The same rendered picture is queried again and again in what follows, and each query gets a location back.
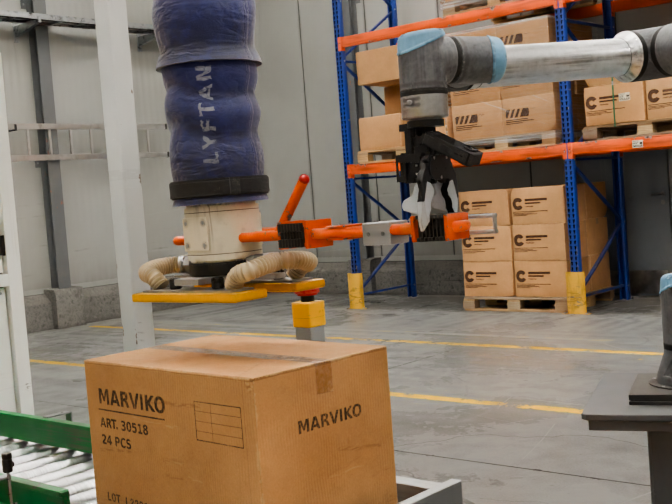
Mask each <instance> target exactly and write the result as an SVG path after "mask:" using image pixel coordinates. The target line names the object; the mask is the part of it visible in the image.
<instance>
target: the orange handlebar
mask: <svg viewBox="0 0 672 504"><path fill-rule="evenodd" d="M362 224H363V223H355V224H352V223H347V224H341V223H338V224H337V225H332V226H326V227H325V228H318V229H312V230H311V232H310V236H311V238H312V239H327V241H334V240H338V241H342V240H349V241H351V240H353V239H356V238H363V231H362ZM358 225H359V226H358ZM275 228H276V227H262V231H255V232H247V233H241V234H240V235H239V241H240V242H242V243H244V242H265V241H278V232H277V231H275ZM470 228H471V223H470V221H469V220H466V219H465V220H458V221H454V222H453V223H452V230H453V231H454V232H464V231H468V230H470ZM389 231H390V233H391V234H392V235H411V224H410V223H404V224H392V225H391V227H390V229H389ZM328 238H330V239H328ZM173 243H174V244H175V245H177V246H180V245H184V236H176V237H174V239H173Z"/></svg>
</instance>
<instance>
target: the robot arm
mask: <svg viewBox="0 0 672 504"><path fill-rule="evenodd" d="M444 35H445V32H444V30H443V29H441V28H431V29H423V30H417V31H412V32H408V33H405V34H402V35H401V36H400V37H399V38H398V40H397V51H398V52H397V56H398V68H399V84H400V99H401V115H402V120H405V121H408V122H407V124H400V125H399V132H404V134H405V150H406V153H401V155H395V160H396V175H397V182H401V183H405V184H408V183H417V184H416V185H415V186H414V191H413V194H412V196H411V197H409V198H407V199H406V200H404V201H403V203H402V209H403V210H404V211H406V212H410V213H413V214H416V215H418V222H419V227H420V231H422V232H424V231H425V229H426V227H427V226H428V224H429V223H430V212H431V206H432V207H433V208H436V209H439V210H443V211H447V212H448V213H451V212H457V209H458V182H457V176H456V173H455V170H454V168H453V165H452V162H451V158H452V159H454V160H456V161H458V163H460V164H462V165H464V166H467V167H471V166H473V165H479V164H480V161H481V158H482V155H483V152H481V151H479V150H478V149H476V148H475V147H472V146H470V145H466V144H464V143H462V142H460V141H458V140H456V139H454V138H452V137H450V136H448V135H445V134H443V133H441V132H439V131H436V127H442V126H444V119H442V118H446V117H448V116H449V107H448V92H454V91H467V90H470V89H478V88H489V87H501V86H513V85H525V84H537V83H549V82H560V81H572V80H584V79H596V78H608V77H614V78H615V79H617V80H618V81H620V82H623V83H628V82H639V81H647V80H654V79H661V78H667V77H672V23H671V24H668V25H663V26H659V27H653V28H647V29H641V30H632V31H622V32H620V33H618V34H617V35H616V36H615V37H614V38H613V39H600V40H584V41H568V42H552V43H537V44H521V45H505V46H504V44H503V42H502V41H501V40H500V39H499V38H498V37H491V36H489V35H487V36H444ZM398 163H400V170H401V176H399V169H398ZM434 183H435V190H436V194H435V195H434V188H433V186H432V184H434ZM659 294H660V302H661V317H662V332H663V346H664V353H663V356H662V359H661V363H660V366H659V369H658V372H657V382H658V383H659V384H661V385H665V386H670V387H672V273H670V274H665V275H663V276H662V277H661V279H660V292H659Z"/></svg>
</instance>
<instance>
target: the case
mask: <svg viewBox="0 0 672 504"><path fill-rule="evenodd" d="M84 365H85V377H86V388H87V399H88V410H89V421H90V432H91V443H92V455H93V466H94V477H95V488H96V499H97V504H397V503H398V498H397V484H396V470H395V456H394V442H393V429H392V415H391V401H390V387H389V373H388V360H387V347H386V346H382V345H367V344H352V343H337V342H322V341H306V340H291V339H276V338H261V337H246V336H231V335H216V334H215V335H210V336H204V337H199V338H194V339H189V340H184V341H179V342H174V343H169V344H163V345H158V346H153V347H148V348H143V349H138V350H133V351H128V352H122V353H117V354H112V355H107V356H102V357H97V358H92V359H87V360H84Z"/></svg>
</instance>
